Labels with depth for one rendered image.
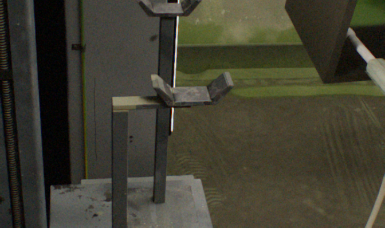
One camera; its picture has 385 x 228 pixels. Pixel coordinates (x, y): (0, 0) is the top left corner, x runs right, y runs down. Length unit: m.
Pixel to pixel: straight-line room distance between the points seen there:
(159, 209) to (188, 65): 1.84
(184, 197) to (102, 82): 0.38
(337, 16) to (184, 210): 1.03
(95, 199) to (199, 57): 1.82
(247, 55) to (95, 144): 1.52
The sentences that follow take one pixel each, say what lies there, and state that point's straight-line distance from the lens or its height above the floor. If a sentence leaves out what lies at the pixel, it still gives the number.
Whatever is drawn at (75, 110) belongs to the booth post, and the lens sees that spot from 1.41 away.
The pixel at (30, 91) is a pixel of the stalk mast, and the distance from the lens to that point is 0.80.
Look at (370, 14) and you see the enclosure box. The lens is 2.40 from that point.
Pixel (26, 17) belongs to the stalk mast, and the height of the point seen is 1.15.
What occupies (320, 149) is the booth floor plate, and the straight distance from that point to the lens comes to 2.55.
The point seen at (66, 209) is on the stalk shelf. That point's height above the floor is 0.79.
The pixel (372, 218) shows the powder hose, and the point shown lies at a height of 0.19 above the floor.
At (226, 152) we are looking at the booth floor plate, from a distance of 2.47.
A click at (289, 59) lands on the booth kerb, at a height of 0.10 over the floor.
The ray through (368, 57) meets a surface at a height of 0.56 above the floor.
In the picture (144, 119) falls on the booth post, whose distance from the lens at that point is 1.43.
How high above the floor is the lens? 1.48
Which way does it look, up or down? 32 degrees down
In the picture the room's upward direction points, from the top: 4 degrees clockwise
